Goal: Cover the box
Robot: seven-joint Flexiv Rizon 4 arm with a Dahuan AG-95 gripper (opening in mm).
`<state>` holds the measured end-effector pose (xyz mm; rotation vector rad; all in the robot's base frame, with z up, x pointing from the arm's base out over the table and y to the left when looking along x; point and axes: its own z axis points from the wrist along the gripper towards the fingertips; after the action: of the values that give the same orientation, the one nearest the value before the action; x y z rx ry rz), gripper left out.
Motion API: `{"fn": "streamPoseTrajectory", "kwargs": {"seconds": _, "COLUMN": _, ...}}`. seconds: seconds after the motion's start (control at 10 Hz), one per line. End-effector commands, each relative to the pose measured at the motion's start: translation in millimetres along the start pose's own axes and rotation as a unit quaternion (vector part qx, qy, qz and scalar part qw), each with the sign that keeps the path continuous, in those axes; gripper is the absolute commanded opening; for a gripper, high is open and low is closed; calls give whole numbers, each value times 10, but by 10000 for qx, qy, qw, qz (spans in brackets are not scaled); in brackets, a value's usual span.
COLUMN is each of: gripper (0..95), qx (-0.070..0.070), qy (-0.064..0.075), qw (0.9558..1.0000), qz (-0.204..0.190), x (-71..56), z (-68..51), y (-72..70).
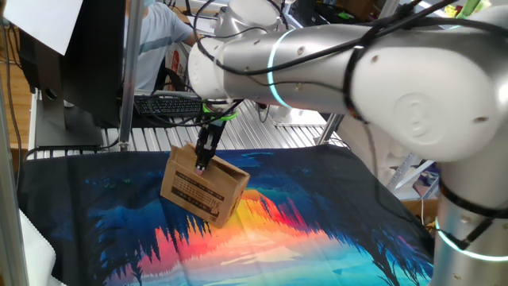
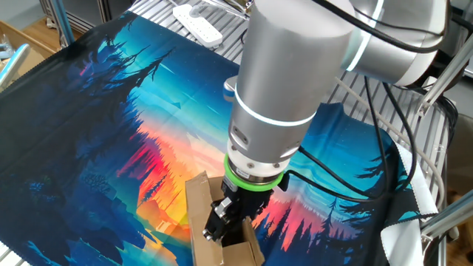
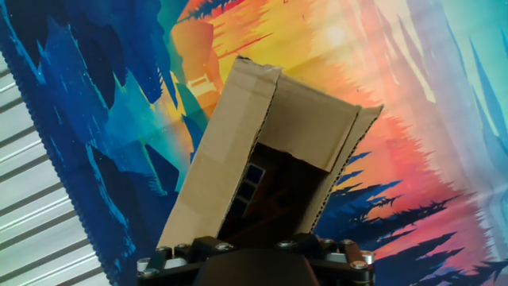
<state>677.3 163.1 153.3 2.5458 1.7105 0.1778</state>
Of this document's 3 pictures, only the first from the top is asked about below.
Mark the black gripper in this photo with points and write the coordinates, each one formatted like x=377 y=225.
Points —
x=210 y=141

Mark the brown cardboard box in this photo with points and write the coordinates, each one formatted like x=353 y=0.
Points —
x=198 y=190

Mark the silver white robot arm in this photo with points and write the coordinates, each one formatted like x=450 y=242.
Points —
x=397 y=91

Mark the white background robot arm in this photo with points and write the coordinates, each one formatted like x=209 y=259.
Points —
x=301 y=117

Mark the person's bare forearm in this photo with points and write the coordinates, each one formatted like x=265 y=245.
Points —
x=191 y=39

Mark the open cardboard box with clutter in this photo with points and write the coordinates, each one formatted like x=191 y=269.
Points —
x=412 y=206

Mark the black keyboard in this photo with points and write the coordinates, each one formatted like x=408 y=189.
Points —
x=166 y=106

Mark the black office chair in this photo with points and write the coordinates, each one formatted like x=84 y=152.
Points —
x=172 y=81

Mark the colourful sunset print tablecloth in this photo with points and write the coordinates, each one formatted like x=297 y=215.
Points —
x=119 y=222

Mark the white red printed carton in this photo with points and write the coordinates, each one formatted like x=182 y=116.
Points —
x=174 y=59

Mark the person in blue shirt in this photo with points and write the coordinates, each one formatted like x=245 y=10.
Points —
x=152 y=35

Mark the black monitor with grey stand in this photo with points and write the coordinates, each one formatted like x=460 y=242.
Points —
x=91 y=67

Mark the white foam blocks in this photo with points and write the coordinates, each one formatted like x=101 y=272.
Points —
x=357 y=147

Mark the white cloth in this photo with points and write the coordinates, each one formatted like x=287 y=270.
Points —
x=35 y=258

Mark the small green object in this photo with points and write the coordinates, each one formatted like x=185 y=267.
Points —
x=346 y=16

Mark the grey metal shelf rack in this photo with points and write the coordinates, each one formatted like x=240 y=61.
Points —
x=412 y=175

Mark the white paper sheet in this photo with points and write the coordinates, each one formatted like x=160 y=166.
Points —
x=43 y=24

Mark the small yellow container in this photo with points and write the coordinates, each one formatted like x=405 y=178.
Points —
x=450 y=11

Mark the green bottle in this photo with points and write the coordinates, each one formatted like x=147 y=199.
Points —
x=468 y=8

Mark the aluminium frame post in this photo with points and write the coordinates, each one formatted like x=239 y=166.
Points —
x=131 y=79
x=10 y=238
x=329 y=129

